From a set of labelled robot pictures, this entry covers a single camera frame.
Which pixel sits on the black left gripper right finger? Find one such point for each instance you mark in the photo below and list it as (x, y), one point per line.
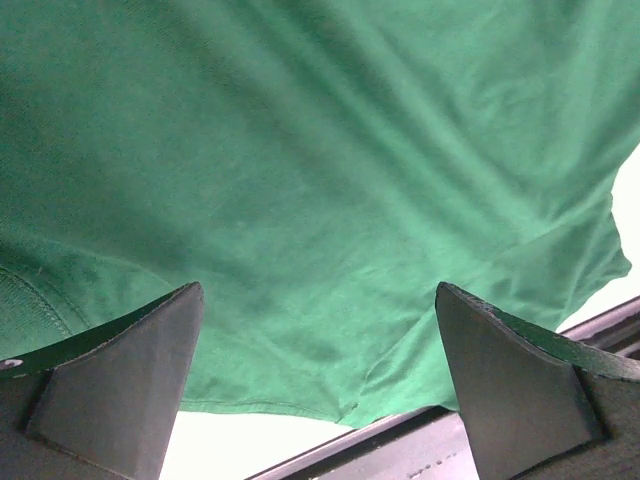
(535, 404)

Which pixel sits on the dark green t shirt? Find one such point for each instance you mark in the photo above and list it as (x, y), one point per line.
(319, 167)

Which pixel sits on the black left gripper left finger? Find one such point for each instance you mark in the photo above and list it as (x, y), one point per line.
(101, 404)

